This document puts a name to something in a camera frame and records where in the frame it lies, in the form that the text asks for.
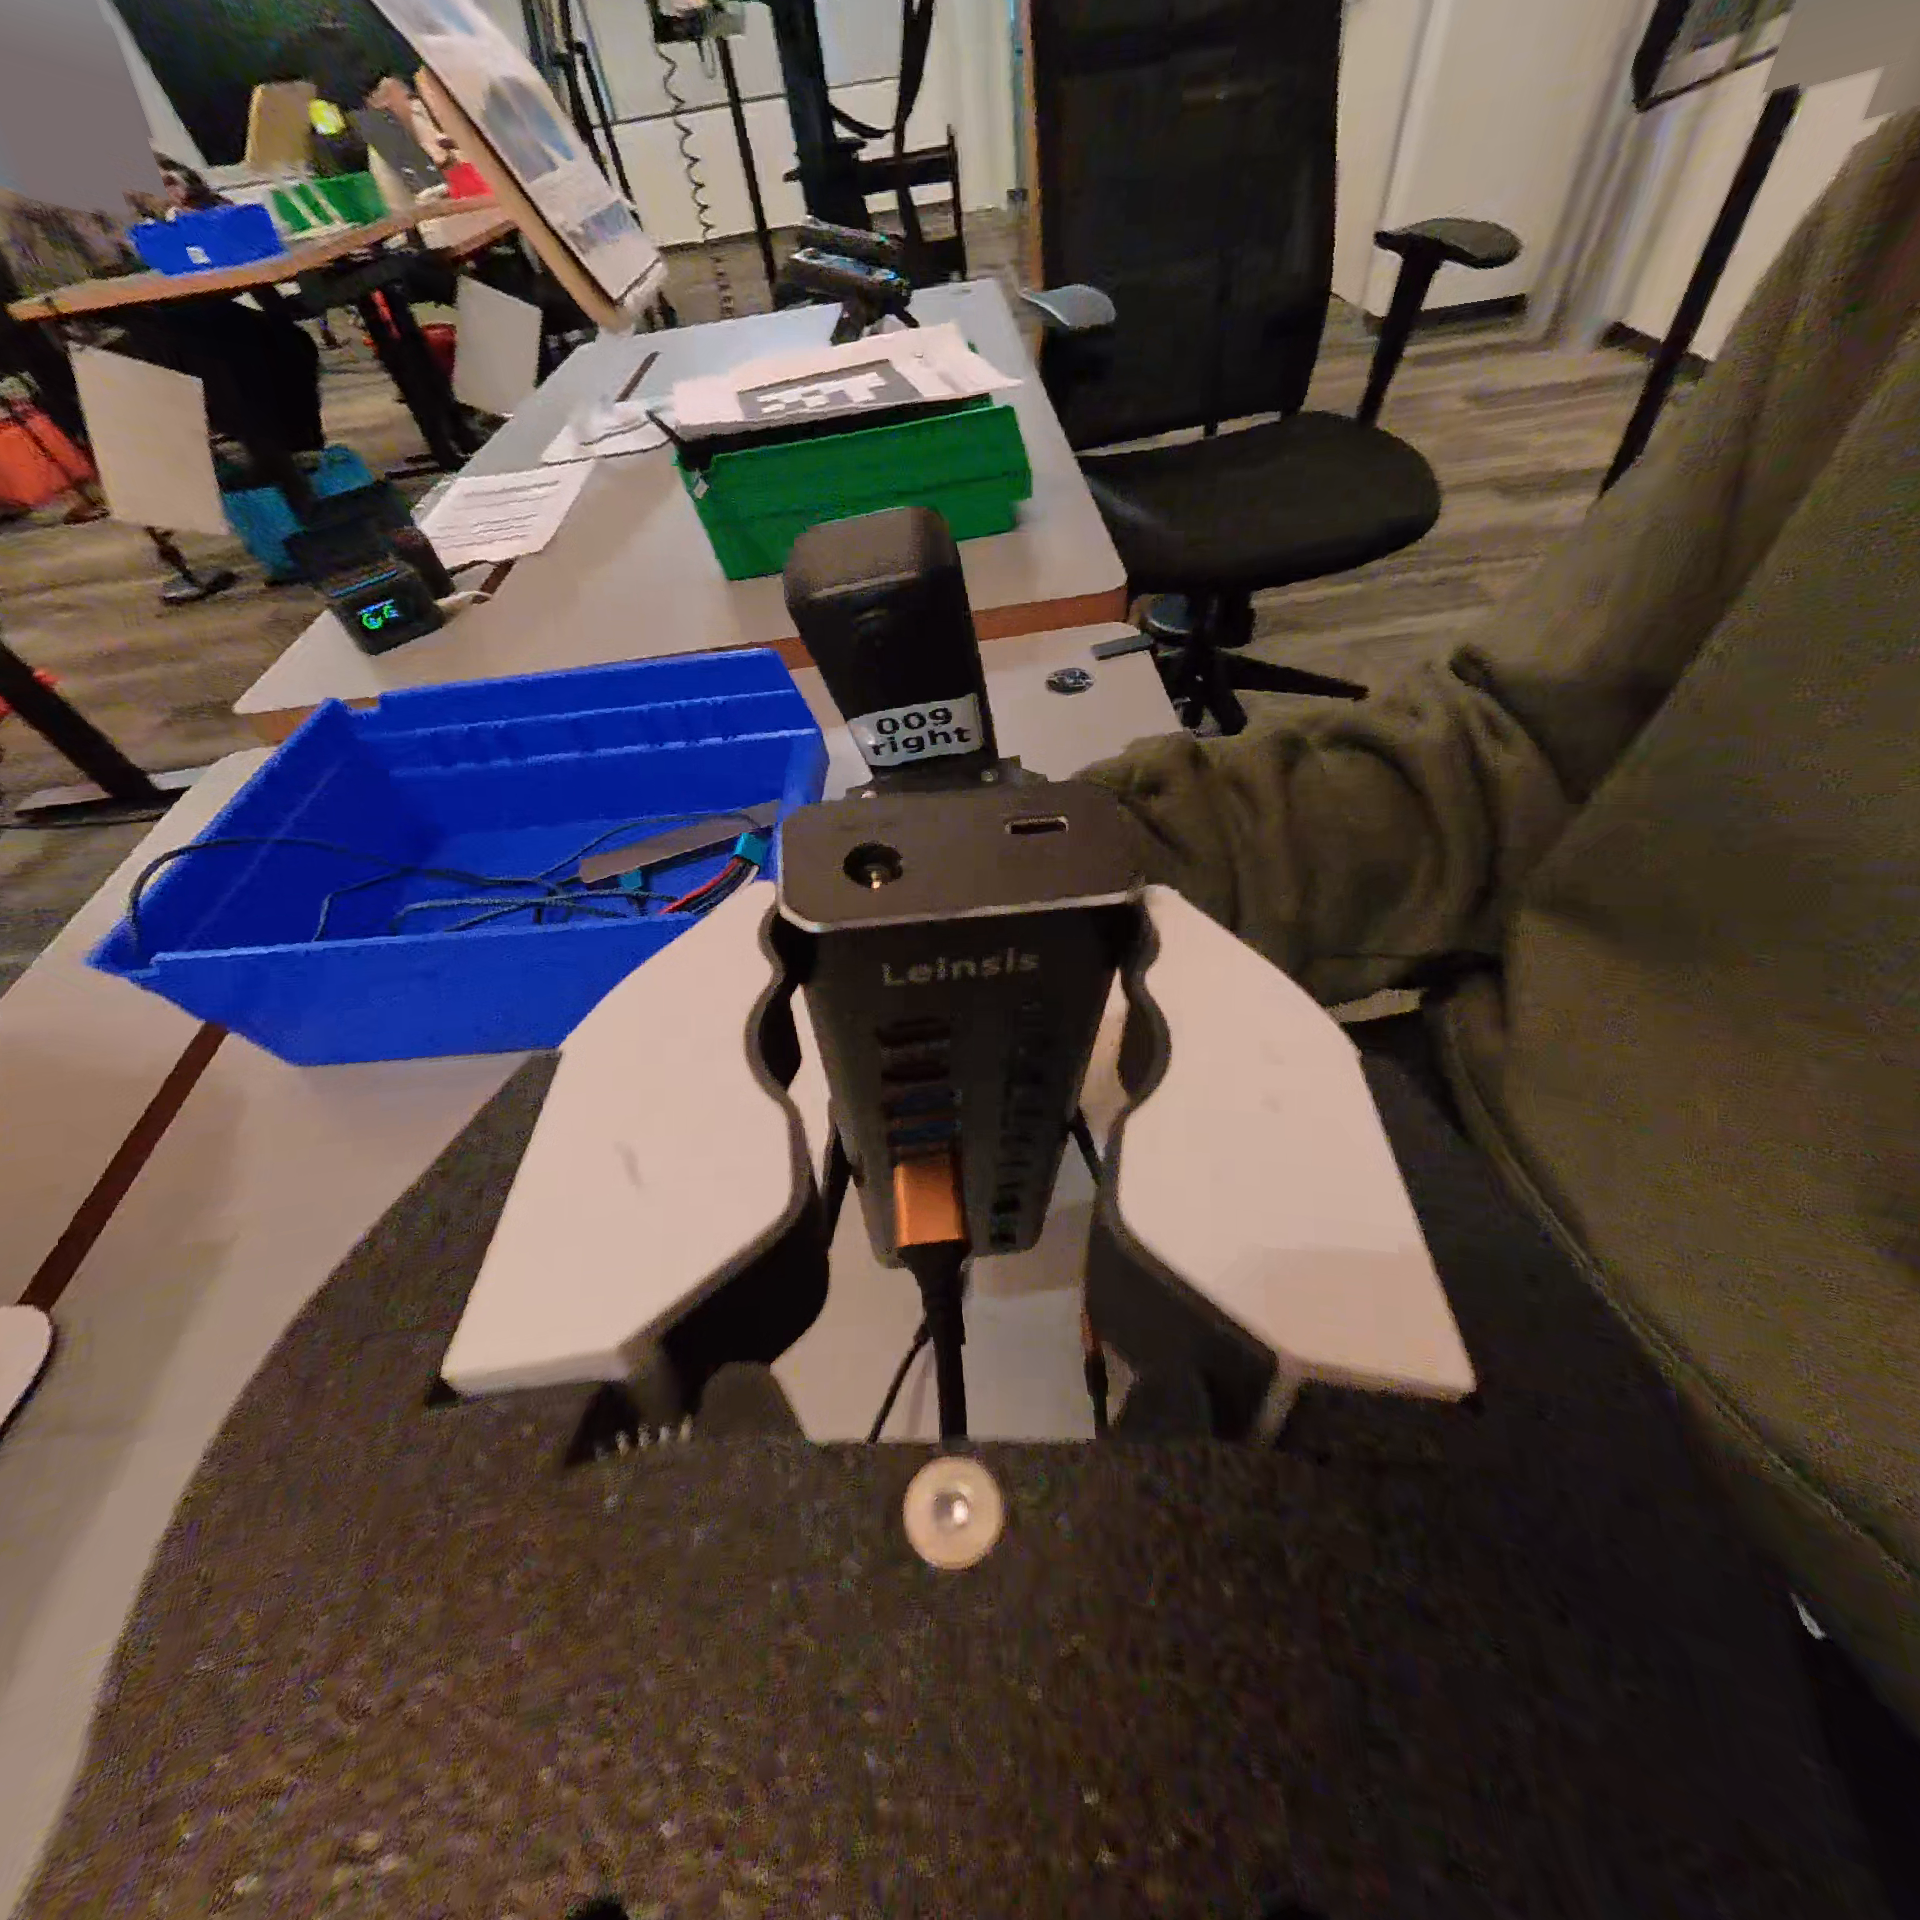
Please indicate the white hanging panel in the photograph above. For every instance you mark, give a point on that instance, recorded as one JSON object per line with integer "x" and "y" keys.
{"x": 144, "y": 443}
{"x": 495, "y": 346}

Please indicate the instruction board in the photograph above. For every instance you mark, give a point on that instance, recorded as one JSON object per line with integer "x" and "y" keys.
{"x": 525, "y": 134}

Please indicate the black stand leg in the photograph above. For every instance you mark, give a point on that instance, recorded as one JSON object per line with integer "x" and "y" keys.
{"x": 1695, "y": 299}

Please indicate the wooden top desk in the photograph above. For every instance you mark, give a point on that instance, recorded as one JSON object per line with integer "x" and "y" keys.
{"x": 226, "y": 270}

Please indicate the blue storage box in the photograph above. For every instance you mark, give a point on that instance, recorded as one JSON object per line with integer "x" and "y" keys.
{"x": 285, "y": 510}

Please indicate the black charger with display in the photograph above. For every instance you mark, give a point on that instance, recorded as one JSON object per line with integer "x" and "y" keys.
{"x": 375, "y": 592}

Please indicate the small blue plastic bin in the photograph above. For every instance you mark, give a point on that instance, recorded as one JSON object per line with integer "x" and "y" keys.
{"x": 202, "y": 241}

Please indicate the large green plastic bin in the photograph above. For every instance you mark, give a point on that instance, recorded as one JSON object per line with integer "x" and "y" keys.
{"x": 869, "y": 494}

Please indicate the black metal rack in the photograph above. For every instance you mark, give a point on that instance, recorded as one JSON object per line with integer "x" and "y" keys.
{"x": 816, "y": 105}

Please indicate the round desk grommet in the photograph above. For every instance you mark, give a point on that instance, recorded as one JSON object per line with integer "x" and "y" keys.
{"x": 1069, "y": 681}

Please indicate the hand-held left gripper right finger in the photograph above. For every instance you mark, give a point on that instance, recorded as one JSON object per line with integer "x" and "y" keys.
{"x": 1274, "y": 1170}

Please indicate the grey flat strip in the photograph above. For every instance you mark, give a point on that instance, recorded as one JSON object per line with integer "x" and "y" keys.
{"x": 674, "y": 847}

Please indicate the grey desk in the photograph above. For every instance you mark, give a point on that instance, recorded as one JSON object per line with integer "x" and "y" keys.
{"x": 629, "y": 601}
{"x": 226, "y": 1170}

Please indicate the printed paper sheet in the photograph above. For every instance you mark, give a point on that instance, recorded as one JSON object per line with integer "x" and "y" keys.
{"x": 503, "y": 513}
{"x": 601, "y": 432}

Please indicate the black mesh office chair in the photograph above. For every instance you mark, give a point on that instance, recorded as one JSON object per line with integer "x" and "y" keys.
{"x": 1245, "y": 494}

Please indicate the paper with printed tag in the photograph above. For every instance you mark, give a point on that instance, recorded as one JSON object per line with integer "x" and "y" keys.
{"x": 841, "y": 383}

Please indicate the small green plastic bin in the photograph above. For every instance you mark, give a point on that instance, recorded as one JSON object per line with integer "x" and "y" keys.
{"x": 331, "y": 202}

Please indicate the person's right forearm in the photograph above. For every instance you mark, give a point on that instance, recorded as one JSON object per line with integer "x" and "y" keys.
{"x": 1349, "y": 811}

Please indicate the large blue plastic bin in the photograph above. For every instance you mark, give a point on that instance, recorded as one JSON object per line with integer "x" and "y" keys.
{"x": 450, "y": 990}

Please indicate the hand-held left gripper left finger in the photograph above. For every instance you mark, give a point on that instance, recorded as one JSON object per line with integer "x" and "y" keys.
{"x": 644, "y": 1170}

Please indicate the black device on tripod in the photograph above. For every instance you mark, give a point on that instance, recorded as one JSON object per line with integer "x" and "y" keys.
{"x": 846, "y": 278}

